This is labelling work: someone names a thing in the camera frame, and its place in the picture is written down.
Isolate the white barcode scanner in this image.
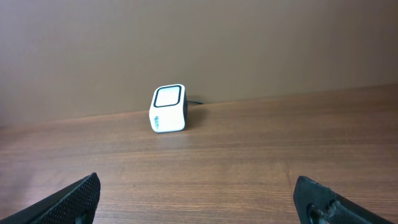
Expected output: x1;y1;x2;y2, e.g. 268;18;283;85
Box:
149;84;188;133

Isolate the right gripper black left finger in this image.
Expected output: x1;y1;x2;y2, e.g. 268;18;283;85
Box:
1;172;101;224

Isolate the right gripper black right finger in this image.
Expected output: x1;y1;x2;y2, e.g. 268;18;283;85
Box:
293;176;392;224

